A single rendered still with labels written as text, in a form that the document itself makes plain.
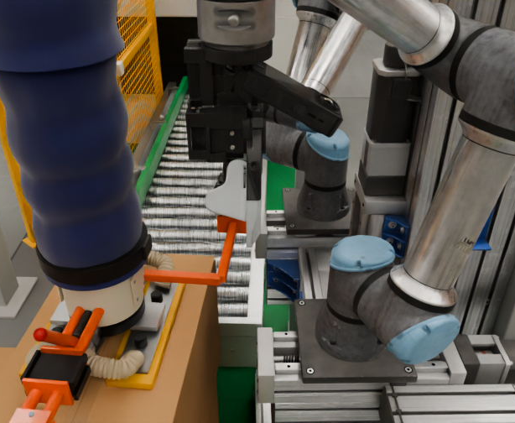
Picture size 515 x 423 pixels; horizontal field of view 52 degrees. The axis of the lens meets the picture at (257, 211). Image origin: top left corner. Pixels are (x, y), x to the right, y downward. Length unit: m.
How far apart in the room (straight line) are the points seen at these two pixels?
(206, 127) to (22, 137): 0.49
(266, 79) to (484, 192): 0.42
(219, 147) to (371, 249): 0.51
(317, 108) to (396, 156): 0.62
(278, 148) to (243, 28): 0.97
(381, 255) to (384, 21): 0.42
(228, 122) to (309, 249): 1.01
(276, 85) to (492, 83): 0.36
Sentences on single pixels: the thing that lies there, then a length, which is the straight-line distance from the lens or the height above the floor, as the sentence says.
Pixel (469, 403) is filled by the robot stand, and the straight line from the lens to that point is 1.20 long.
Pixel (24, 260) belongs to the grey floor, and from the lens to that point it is 3.27.
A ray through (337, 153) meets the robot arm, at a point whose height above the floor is 1.24.
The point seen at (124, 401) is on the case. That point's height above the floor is 0.94.
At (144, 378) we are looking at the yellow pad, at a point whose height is 0.96.
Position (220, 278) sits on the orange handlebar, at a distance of 1.20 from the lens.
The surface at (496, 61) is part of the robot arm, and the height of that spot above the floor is 1.64.
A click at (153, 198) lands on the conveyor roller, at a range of 2.54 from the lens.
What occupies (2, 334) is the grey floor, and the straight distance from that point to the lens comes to 2.85.
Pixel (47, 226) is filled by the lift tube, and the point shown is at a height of 1.29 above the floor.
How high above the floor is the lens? 1.86
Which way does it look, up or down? 33 degrees down
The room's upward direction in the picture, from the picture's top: straight up
